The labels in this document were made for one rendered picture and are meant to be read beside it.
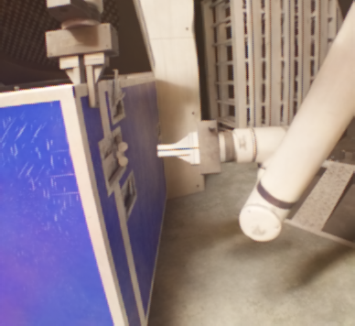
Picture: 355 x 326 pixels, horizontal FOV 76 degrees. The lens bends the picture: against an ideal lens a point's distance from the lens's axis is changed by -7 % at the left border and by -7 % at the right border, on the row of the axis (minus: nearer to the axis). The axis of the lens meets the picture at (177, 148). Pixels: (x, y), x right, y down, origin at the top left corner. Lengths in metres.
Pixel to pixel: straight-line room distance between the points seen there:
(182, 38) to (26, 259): 1.62
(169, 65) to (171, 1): 0.44
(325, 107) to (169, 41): 1.49
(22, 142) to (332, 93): 0.54
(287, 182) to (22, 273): 0.61
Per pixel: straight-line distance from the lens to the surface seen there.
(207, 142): 0.60
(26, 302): 0.77
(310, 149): 0.47
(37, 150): 0.51
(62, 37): 0.54
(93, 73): 0.51
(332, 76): 0.45
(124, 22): 1.33
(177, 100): 1.83
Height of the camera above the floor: 0.96
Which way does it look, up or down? 17 degrees down
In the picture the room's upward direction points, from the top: 5 degrees counter-clockwise
